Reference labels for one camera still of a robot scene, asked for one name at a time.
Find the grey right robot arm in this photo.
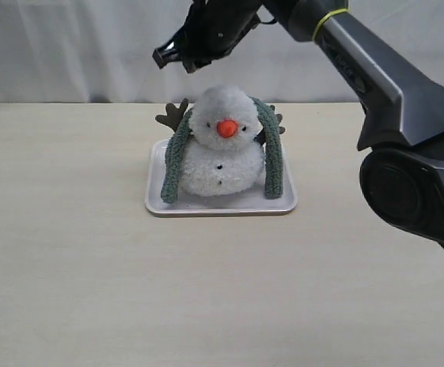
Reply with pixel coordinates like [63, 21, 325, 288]
[153, 1, 444, 249]

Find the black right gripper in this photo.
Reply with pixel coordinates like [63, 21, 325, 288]
[152, 0, 262, 74]

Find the green fuzzy scarf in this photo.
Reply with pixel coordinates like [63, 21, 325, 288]
[160, 96, 284, 205]

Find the white plush snowman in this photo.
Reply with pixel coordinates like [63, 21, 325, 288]
[154, 85, 286, 198]

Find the white rectangular tray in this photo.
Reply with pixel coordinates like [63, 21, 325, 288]
[144, 139, 298, 218]

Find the white backdrop curtain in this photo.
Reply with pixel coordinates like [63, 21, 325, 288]
[0, 0, 444, 104]

